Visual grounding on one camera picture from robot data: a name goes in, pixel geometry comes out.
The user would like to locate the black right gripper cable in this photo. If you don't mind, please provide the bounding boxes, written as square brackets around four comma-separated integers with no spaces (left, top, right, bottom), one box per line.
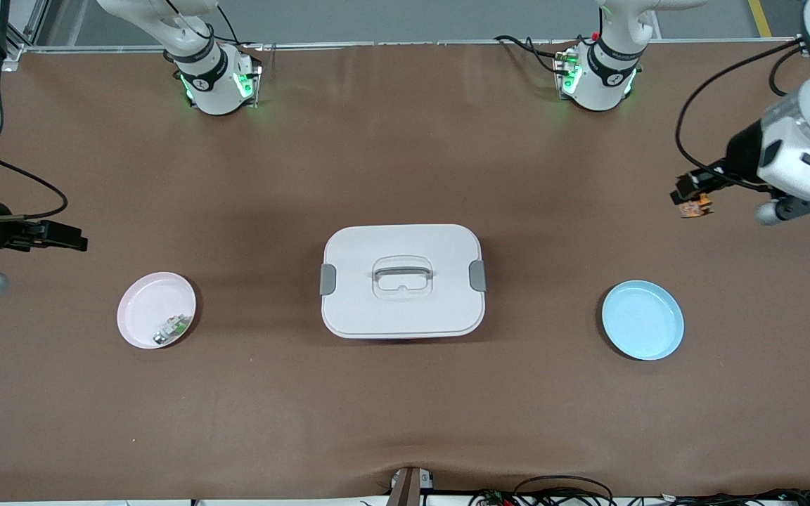
[0,155,69,221]

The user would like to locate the brown table mat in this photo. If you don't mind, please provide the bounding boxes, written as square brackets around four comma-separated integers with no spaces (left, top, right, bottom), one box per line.
[0,41,810,501]

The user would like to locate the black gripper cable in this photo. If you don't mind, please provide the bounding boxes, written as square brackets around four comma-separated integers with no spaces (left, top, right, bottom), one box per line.
[673,39,810,190]
[0,155,69,221]

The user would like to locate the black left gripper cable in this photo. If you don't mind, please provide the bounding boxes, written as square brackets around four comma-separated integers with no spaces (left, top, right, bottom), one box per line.
[673,39,810,190]

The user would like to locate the pink round plate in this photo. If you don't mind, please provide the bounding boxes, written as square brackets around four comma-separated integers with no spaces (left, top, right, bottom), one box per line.
[117,271,197,350]

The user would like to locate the aluminium frame strut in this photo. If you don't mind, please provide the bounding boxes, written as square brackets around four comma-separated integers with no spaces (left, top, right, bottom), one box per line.
[0,0,51,71]

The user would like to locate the black cable bundle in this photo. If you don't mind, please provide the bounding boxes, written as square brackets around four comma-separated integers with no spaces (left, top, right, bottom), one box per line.
[658,488,810,506]

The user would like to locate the green push-button switch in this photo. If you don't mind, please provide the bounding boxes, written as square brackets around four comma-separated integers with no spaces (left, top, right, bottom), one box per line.
[152,315,191,346]

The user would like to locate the brown camera mount bracket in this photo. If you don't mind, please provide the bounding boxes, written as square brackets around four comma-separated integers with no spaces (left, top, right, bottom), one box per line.
[386,465,435,506]

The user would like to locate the white lidded storage box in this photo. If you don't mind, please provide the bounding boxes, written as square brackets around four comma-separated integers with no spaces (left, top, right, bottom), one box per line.
[319,223,487,340]

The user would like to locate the light blue round plate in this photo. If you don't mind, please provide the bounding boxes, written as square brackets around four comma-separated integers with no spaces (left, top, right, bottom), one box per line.
[601,280,685,361]

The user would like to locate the black right arm base cable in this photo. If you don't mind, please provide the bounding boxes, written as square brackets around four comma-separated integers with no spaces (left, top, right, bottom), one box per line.
[215,6,265,51]

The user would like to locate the aluminium table edge rail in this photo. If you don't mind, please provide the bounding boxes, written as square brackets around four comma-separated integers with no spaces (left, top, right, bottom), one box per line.
[22,39,799,53]

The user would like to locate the black left arm base cables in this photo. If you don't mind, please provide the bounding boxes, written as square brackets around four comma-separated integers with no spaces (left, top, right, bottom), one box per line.
[493,34,578,77]

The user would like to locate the black looped cable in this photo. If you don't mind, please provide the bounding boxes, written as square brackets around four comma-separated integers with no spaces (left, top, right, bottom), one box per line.
[513,475,615,506]

